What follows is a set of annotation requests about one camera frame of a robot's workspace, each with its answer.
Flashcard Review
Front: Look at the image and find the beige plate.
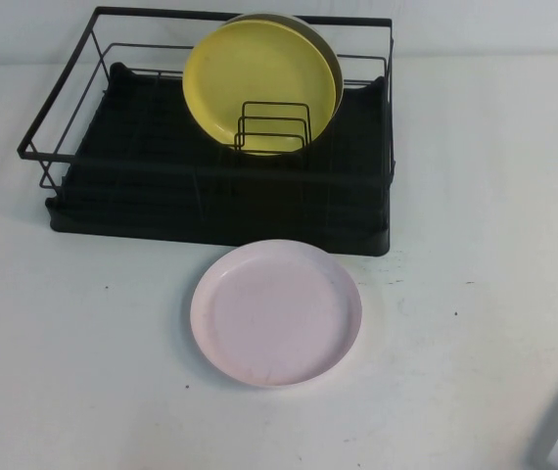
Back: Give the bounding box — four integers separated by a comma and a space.
219, 11, 347, 129

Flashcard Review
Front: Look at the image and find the black wire dish rack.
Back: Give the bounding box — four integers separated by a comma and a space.
15, 5, 398, 224

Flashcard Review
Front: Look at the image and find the black plastic drain tray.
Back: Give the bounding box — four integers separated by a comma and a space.
45, 60, 393, 258

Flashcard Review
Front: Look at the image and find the pale pink plate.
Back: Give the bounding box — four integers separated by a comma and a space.
190, 238, 364, 390

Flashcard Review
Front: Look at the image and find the yellow plate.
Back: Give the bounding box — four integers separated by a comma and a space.
181, 19, 338, 158

